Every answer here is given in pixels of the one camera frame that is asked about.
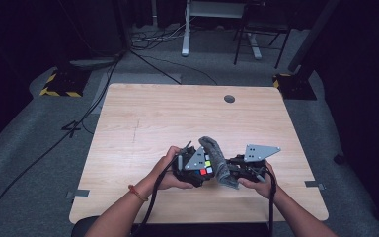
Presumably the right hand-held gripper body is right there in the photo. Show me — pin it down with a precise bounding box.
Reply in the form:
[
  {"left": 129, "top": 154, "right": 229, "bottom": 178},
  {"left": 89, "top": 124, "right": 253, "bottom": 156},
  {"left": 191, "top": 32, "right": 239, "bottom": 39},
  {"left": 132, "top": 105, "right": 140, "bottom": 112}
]
[{"left": 226, "top": 143, "right": 281, "bottom": 184}]

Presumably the multicoloured puzzle cube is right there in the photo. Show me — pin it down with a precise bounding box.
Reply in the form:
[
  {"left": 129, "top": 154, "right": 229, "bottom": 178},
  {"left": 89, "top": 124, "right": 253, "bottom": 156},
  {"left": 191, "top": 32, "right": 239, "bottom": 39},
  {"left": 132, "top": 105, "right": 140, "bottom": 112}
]
[{"left": 194, "top": 151, "right": 215, "bottom": 177}]

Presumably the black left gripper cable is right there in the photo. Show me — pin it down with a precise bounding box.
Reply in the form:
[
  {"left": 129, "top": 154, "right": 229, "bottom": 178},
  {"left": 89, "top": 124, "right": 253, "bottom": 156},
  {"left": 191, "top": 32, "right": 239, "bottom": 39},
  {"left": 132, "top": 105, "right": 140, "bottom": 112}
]
[{"left": 137, "top": 159, "right": 181, "bottom": 237}]

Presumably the black metal chair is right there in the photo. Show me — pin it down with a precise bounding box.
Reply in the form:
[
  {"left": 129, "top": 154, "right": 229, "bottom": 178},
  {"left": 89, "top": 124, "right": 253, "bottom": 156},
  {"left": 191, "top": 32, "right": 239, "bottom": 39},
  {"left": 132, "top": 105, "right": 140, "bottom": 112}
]
[{"left": 232, "top": 0, "right": 292, "bottom": 70}]

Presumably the long black floor cable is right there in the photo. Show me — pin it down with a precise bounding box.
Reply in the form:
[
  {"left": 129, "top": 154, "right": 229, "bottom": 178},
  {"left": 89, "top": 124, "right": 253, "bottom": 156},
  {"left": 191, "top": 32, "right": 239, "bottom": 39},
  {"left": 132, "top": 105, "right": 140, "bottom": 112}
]
[{"left": 0, "top": 53, "right": 122, "bottom": 236}]

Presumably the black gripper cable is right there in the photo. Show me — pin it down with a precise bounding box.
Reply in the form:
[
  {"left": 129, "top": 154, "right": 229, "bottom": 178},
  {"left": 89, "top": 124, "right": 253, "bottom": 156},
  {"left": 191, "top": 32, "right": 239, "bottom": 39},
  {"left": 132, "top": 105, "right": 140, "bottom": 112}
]
[
  {"left": 263, "top": 166, "right": 278, "bottom": 237},
  {"left": 137, "top": 159, "right": 181, "bottom": 237}
]

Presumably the grey slanted stand pole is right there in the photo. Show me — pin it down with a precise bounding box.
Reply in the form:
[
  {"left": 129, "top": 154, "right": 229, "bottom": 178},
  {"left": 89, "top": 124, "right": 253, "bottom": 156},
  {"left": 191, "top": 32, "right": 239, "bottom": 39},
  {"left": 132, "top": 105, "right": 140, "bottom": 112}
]
[{"left": 287, "top": 0, "right": 341, "bottom": 73}]

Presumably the grey tape piece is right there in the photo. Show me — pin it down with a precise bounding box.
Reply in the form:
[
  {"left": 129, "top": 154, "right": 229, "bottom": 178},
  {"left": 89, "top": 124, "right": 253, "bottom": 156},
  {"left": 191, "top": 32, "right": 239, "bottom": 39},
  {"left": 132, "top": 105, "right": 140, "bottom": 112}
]
[
  {"left": 66, "top": 189, "right": 91, "bottom": 200},
  {"left": 304, "top": 180, "right": 327, "bottom": 192}
]

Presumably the bundle of floor cables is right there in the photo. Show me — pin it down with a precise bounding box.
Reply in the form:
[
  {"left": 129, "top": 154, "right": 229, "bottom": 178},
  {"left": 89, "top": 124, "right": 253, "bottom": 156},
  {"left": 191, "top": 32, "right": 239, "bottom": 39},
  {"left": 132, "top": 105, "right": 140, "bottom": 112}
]
[{"left": 129, "top": 23, "right": 191, "bottom": 52}]

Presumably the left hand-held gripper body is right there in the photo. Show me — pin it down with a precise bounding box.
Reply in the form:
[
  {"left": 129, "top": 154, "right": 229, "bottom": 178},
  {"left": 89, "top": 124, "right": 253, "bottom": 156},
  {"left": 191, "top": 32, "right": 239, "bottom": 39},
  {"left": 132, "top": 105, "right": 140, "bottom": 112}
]
[{"left": 172, "top": 141, "right": 211, "bottom": 188}]

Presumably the black yellow striped stand base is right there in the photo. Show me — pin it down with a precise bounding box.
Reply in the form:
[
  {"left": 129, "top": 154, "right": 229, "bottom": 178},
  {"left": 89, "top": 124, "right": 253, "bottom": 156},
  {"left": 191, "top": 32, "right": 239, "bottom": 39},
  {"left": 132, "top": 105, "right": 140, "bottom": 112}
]
[
  {"left": 38, "top": 67, "right": 92, "bottom": 98},
  {"left": 271, "top": 72, "right": 318, "bottom": 101}
]

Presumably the person's dark clothing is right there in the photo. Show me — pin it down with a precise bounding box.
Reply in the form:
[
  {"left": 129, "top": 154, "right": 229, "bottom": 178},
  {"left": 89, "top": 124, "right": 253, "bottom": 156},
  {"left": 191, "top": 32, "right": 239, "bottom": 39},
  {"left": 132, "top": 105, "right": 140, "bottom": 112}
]
[{"left": 71, "top": 215, "right": 270, "bottom": 237}]

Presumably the red bracelet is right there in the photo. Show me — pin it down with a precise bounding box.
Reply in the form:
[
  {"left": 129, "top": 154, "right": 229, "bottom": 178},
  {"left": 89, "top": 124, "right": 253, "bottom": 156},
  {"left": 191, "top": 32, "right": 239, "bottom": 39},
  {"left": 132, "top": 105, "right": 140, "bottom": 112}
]
[{"left": 127, "top": 184, "right": 149, "bottom": 202}]

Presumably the thin straight black floor cable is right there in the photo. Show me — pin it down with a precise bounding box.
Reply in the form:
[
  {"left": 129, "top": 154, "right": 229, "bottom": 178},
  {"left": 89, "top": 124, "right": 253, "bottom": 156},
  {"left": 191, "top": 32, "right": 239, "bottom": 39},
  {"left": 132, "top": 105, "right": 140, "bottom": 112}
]
[{"left": 129, "top": 48, "right": 183, "bottom": 85}]

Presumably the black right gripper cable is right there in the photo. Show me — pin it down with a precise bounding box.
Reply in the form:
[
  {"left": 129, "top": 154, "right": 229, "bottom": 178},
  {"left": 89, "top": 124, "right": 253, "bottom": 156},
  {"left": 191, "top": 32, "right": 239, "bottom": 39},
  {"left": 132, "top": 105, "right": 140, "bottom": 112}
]
[{"left": 263, "top": 166, "right": 278, "bottom": 237}]

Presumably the person's left hand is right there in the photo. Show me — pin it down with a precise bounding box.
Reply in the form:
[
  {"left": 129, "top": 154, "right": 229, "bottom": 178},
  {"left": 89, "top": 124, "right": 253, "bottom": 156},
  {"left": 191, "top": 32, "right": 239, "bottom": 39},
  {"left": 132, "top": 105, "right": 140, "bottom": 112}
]
[{"left": 142, "top": 145, "right": 195, "bottom": 196}]

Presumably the person's right hand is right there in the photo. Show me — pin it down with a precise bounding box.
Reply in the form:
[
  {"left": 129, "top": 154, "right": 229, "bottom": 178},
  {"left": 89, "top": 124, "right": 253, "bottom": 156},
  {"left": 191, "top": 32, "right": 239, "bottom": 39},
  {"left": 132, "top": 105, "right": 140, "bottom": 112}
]
[{"left": 237, "top": 161, "right": 278, "bottom": 200}]

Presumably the white desk frame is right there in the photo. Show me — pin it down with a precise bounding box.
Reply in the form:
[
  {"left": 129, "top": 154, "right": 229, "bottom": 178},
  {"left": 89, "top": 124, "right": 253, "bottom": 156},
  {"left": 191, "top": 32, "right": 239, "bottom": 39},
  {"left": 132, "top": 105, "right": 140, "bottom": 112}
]
[{"left": 181, "top": 0, "right": 264, "bottom": 60}]

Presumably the grey fluffy cloth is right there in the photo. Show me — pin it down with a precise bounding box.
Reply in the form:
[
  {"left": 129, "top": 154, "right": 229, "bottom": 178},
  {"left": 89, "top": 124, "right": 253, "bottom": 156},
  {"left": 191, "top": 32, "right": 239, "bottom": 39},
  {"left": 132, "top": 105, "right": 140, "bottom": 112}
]
[{"left": 197, "top": 135, "right": 241, "bottom": 191}]

